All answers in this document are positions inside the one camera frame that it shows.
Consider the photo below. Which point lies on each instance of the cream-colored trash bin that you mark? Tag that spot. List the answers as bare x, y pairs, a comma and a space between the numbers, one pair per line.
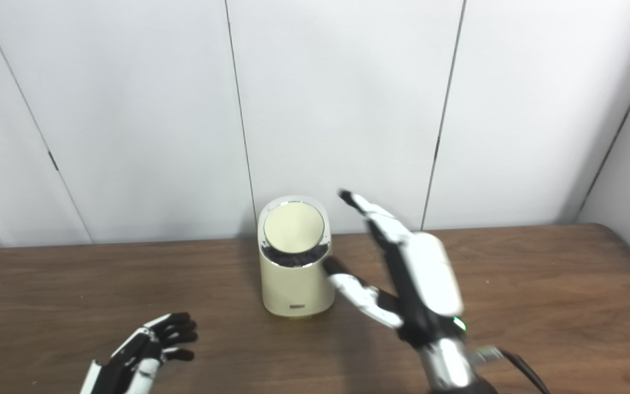
296, 290

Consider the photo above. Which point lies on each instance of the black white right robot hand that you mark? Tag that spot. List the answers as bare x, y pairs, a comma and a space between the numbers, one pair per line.
430, 273

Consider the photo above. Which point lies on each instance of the black bin liner bag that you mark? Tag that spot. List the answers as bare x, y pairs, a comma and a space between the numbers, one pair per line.
296, 260

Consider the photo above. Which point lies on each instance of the round cream bin lid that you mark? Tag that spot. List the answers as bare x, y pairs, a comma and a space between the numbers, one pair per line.
293, 227

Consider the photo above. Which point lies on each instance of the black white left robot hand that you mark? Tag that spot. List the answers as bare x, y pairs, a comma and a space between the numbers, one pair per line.
129, 361

